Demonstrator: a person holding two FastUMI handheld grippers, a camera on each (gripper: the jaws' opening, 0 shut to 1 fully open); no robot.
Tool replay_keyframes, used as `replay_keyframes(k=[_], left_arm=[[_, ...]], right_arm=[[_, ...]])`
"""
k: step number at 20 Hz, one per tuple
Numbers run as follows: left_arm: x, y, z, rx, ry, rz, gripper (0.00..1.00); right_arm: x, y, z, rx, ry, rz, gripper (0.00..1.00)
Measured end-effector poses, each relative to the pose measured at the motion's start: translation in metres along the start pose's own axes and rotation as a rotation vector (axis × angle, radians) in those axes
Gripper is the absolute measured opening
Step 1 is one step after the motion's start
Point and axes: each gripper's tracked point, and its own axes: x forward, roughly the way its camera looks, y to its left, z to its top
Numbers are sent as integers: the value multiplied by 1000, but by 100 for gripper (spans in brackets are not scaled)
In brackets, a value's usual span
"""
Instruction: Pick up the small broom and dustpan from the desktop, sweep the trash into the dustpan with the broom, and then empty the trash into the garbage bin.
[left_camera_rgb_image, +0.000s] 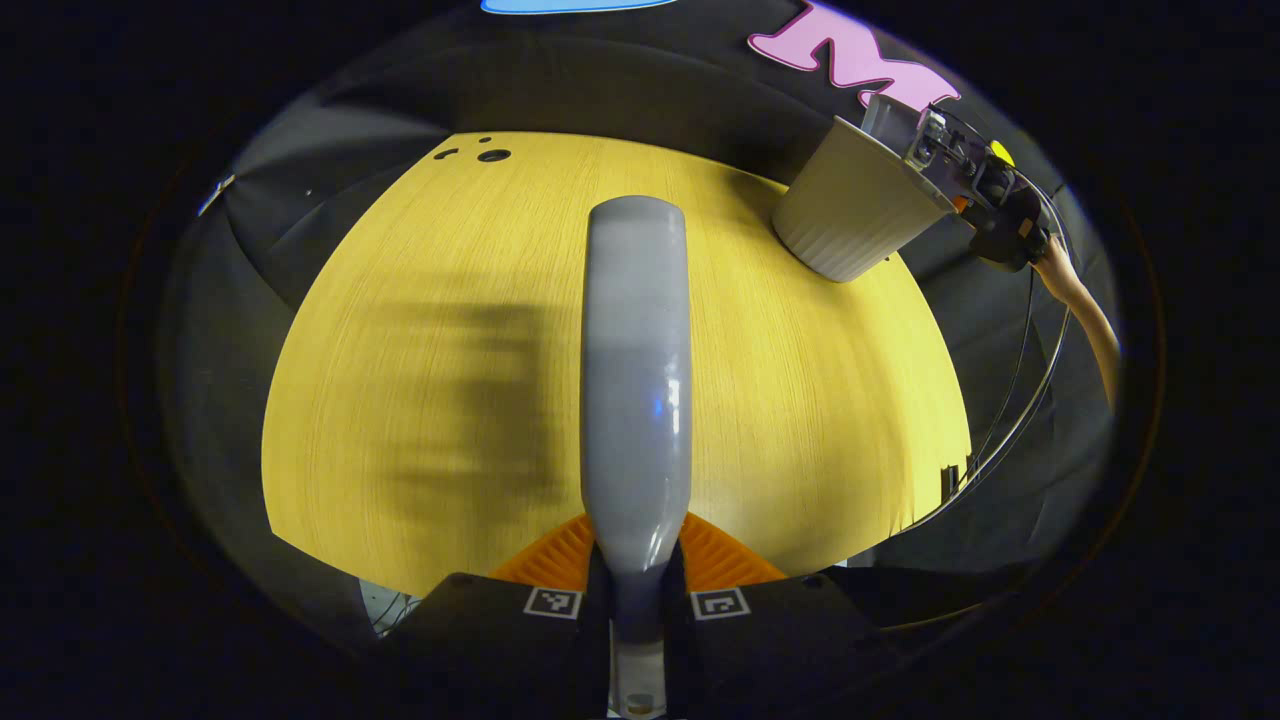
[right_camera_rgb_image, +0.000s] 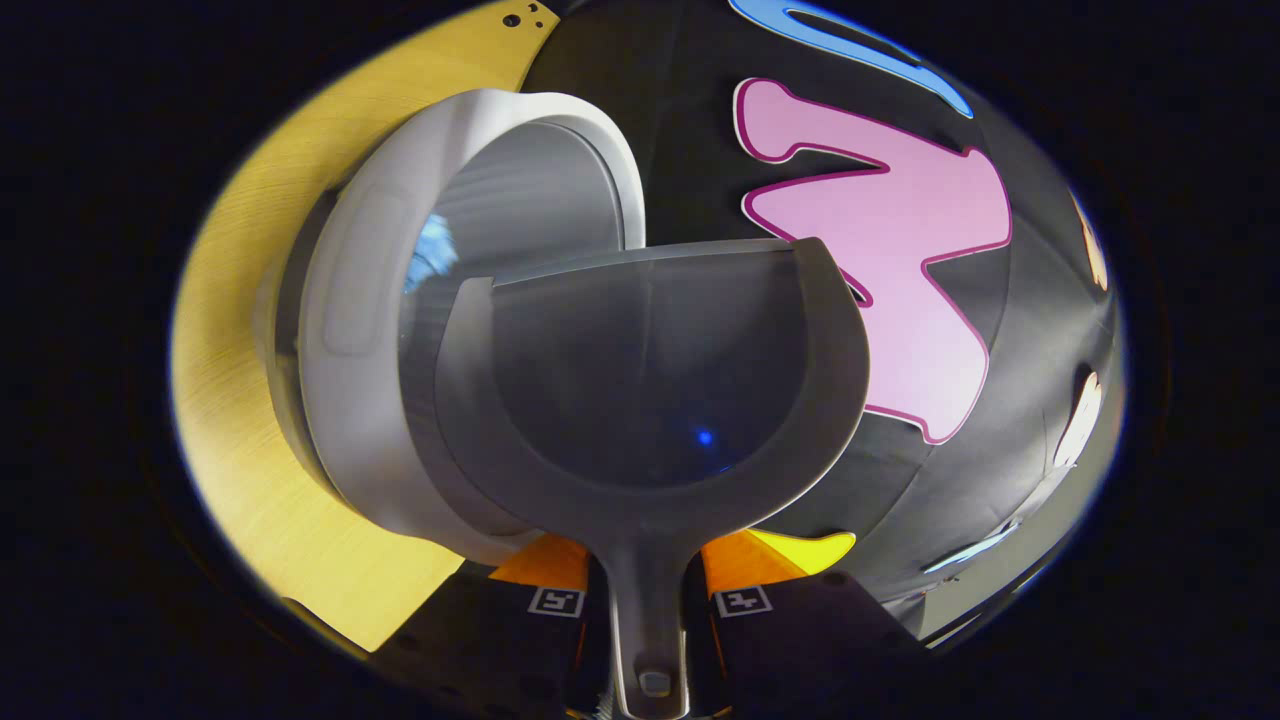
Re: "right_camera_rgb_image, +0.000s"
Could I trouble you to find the white ribbed garbage bin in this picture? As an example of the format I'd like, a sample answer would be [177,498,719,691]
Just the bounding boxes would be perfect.
[254,88,649,567]

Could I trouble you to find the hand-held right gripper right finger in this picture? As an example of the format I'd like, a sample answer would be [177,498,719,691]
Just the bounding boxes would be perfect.
[684,528,933,717]

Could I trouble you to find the yellow wooden desktop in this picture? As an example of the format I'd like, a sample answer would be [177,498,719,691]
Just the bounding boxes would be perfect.
[170,0,561,653]

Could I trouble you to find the light blue paper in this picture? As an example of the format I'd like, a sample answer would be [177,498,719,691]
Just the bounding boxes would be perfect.
[404,212,460,295]

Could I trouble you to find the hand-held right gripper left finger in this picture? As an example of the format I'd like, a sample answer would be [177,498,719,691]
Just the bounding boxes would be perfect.
[372,533,613,717]

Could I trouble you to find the grey dustpan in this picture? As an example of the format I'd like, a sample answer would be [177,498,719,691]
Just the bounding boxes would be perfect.
[436,237,870,720]

